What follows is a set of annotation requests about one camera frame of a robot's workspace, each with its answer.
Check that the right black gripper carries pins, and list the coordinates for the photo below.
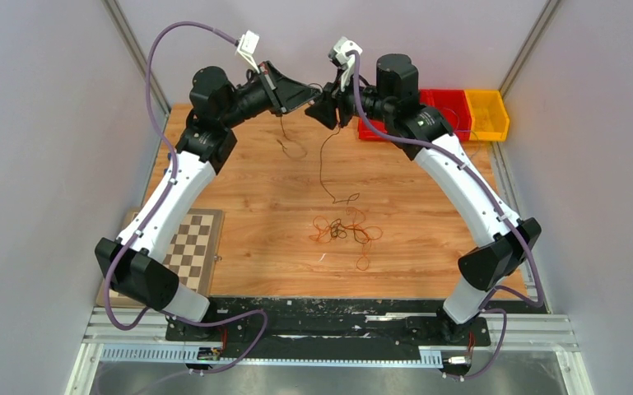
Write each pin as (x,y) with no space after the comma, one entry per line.
(325,109)

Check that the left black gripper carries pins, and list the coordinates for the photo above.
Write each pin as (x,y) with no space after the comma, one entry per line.
(283,94)

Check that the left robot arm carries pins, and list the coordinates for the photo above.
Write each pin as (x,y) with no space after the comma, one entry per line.
(133,262)

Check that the right red bin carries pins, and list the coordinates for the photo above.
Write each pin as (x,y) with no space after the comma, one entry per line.
(453,105)

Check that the yellow bin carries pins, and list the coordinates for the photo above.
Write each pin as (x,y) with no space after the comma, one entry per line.
(490,120)

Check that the wooden chessboard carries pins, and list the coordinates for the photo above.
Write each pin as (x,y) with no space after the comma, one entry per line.
(193,250)

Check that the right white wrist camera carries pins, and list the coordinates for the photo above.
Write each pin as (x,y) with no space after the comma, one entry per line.
(339,56)

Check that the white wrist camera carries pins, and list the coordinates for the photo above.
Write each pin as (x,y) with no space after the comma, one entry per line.
(246,47)
(339,56)

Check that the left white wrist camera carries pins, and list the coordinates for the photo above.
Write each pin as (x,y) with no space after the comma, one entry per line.
(246,47)

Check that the slotted cable duct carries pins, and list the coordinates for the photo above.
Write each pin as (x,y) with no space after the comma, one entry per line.
(191,355)

